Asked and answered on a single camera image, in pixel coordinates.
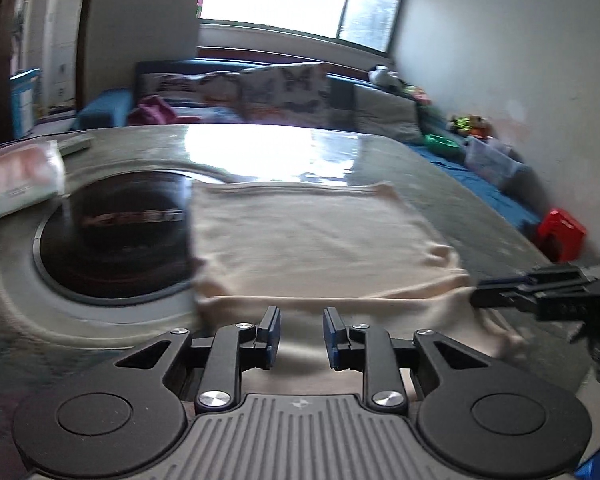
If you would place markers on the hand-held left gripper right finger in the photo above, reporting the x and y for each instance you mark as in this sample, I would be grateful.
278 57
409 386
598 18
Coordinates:
330 336

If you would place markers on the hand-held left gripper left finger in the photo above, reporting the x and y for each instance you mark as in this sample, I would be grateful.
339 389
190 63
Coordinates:
275 331

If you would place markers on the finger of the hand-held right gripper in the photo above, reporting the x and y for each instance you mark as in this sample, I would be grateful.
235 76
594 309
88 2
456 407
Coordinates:
505 280
500 299

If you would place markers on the beige knit garment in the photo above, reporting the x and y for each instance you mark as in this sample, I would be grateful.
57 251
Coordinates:
320 240

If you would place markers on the red plastic stool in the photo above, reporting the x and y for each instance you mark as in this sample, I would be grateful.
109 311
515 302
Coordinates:
560 235

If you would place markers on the blue sofa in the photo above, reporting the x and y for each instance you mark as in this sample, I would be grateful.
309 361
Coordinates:
480 185

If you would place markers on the clear plastic box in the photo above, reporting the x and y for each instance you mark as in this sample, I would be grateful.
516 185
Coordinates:
492 162

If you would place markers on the green bowl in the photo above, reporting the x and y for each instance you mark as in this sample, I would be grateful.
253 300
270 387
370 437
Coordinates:
441 142

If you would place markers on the small colourful toys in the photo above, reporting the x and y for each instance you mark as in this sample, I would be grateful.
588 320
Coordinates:
467 124

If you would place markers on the black round induction cooker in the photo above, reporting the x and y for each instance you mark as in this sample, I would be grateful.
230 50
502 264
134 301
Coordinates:
115 240

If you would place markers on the grey cushion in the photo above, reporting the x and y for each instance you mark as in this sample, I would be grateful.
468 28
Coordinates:
387 112

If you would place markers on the butterfly print pillow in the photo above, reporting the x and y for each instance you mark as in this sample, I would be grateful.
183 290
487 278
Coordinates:
285 95
190 91

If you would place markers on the plush toy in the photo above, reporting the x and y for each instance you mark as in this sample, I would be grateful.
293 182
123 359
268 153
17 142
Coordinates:
385 76

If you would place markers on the magenta cloth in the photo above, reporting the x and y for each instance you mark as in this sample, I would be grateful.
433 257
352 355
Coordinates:
155 112

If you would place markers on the dark flat remote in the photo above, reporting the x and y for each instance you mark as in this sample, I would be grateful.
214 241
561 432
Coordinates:
75 144

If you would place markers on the soft tissue pack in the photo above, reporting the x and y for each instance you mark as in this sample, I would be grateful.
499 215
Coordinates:
17 180

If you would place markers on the blue and white box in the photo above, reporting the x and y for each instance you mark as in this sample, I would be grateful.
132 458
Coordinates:
26 102

